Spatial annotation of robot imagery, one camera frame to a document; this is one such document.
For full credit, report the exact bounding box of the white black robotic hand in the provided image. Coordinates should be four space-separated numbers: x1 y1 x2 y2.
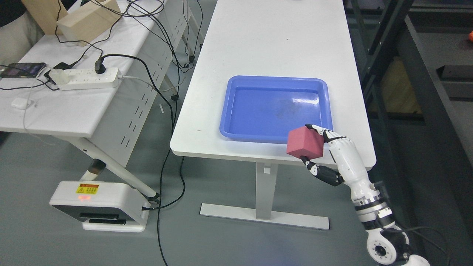
301 123 380 202

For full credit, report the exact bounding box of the pink foam block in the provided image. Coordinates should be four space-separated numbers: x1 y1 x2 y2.
286 126 324 160

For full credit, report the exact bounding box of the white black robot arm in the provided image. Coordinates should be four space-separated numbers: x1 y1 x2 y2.
350 183 430 266

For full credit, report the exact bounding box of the blue plastic tray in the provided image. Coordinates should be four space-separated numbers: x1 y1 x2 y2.
219 75 333 144

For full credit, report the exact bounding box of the black metal shelf rack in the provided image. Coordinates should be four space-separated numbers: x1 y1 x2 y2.
343 0 472 266

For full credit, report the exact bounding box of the white floor device box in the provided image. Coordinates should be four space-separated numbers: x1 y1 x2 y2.
49 181 150 233

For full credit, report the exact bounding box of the white folding table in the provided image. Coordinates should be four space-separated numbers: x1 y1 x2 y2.
1 0 197 198

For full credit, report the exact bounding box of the white power strip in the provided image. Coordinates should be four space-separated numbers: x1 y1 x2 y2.
49 67 121 91

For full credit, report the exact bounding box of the wooden box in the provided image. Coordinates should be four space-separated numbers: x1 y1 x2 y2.
57 0 122 47

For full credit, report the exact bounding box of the cardboard box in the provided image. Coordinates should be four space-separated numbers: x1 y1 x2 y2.
22 0 69 35

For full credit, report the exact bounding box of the black smartphone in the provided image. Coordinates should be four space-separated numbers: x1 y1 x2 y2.
0 62 46 79

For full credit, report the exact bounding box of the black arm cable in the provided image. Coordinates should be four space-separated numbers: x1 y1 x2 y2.
381 181 449 266

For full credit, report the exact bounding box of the black power cable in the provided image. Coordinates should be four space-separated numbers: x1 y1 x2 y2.
95 54 185 266

